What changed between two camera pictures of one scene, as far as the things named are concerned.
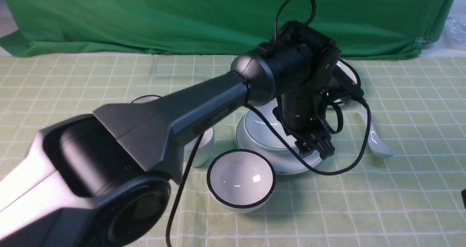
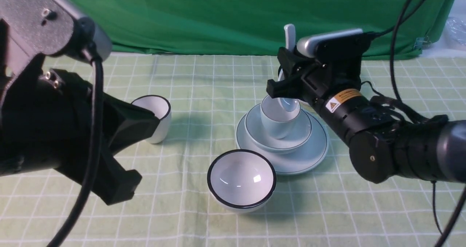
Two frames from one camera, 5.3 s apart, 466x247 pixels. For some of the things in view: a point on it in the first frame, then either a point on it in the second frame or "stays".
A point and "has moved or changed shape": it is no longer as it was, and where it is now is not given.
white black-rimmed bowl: (241, 181) stays
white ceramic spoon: (375, 144) has moved or changed shape
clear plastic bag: (455, 33) stays
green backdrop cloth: (368, 21) stays
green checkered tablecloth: (416, 198) stays
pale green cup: (204, 152) → (279, 115)
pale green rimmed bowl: (258, 133) stays
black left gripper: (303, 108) → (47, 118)
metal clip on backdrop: (422, 42) stays
